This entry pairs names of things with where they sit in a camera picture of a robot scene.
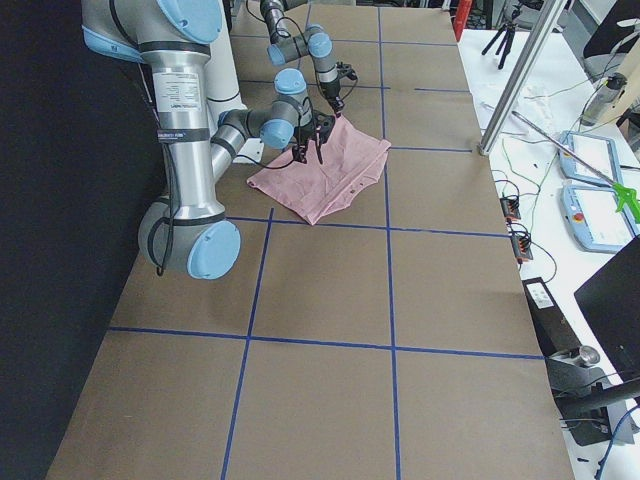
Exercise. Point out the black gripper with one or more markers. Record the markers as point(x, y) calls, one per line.
point(330, 92)
point(303, 136)

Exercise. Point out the pink Snoopy t-shirt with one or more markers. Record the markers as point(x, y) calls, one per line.
point(331, 178)

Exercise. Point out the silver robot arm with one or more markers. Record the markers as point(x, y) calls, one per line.
point(202, 124)
point(288, 42)

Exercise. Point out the red cylinder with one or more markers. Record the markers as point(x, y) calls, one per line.
point(461, 16)

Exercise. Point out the black tripod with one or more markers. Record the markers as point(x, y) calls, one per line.
point(506, 35)

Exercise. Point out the orange connector block far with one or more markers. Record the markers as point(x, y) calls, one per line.
point(510, 209)

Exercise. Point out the orange connector block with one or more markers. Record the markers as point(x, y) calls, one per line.
point(521, 242)
point(510, 209)

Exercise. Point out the orange connector block near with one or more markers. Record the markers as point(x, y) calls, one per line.
point(521, 242)

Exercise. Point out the far blue teach pendant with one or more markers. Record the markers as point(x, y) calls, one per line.
point(599, 152)

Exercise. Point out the blue teach pendant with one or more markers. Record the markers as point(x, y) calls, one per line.
point(599, 152)
point(595, 222)

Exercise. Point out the grey water bottle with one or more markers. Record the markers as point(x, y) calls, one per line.
point(604, 97)

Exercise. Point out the near blue teach pendant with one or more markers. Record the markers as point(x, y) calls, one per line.
point(595, 222)

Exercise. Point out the metal rod green clip stand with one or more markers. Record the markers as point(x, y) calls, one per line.
point(626, 196)

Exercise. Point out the black box with label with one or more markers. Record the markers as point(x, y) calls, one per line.
point(556, 338)

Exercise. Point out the black monitor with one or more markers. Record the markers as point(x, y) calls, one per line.
point(609, 302)

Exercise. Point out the aluminium frame post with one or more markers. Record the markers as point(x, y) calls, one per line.
point(532, 49)

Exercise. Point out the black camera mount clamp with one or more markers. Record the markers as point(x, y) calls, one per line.
point(591, 405)

